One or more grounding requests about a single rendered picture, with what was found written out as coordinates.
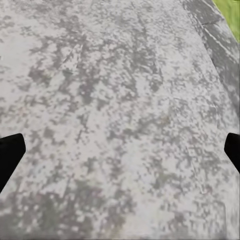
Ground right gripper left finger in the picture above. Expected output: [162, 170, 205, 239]
[0, 133, 26, 193]

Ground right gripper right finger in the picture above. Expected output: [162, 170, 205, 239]
[224, 133, 240, 173]

